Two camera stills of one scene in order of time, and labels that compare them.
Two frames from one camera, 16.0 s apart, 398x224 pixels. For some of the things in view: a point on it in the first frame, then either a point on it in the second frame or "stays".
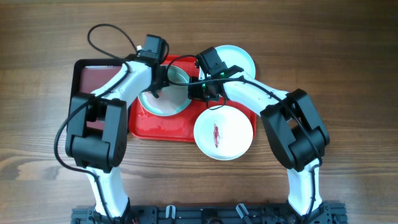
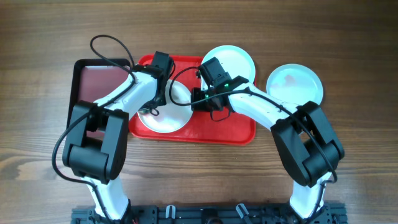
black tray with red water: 88,74 stays
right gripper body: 203,91 to 205,100
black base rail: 334,213 stays
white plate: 224,134 to 173,116
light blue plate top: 232,56 stays
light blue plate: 172,99 to 295,83
